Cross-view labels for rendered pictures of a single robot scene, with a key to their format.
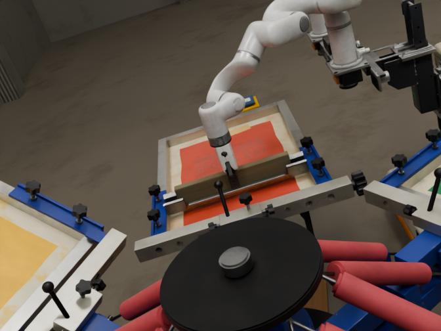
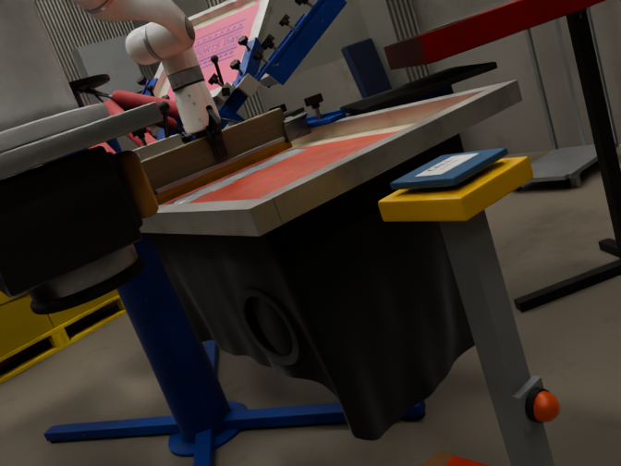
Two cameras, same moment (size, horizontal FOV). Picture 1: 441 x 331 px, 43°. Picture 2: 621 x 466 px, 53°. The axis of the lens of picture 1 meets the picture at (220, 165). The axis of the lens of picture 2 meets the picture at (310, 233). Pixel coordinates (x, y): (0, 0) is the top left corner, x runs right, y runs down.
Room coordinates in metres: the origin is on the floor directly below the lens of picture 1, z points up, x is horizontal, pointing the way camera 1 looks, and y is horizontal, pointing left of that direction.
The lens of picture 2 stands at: (2.89, -0.77, 1.13)
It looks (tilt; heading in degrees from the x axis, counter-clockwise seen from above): 14 degrees down; 143
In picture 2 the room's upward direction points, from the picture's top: 19 degrees counter-clockwise
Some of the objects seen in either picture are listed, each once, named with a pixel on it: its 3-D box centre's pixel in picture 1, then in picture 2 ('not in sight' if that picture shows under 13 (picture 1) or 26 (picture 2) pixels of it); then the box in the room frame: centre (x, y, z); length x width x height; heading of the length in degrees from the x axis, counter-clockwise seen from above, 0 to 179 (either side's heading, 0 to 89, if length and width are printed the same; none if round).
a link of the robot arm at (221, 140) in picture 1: (219, 137); (184, 78); (1.66, -0.03, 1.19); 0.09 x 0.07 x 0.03; 176
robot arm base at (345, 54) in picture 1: (346, 43); not in sight; (2.05, -0.62, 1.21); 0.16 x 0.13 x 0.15; 83
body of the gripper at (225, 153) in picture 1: (224, 152); (196, 104); (1.67, -0.03, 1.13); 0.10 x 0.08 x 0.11; 176
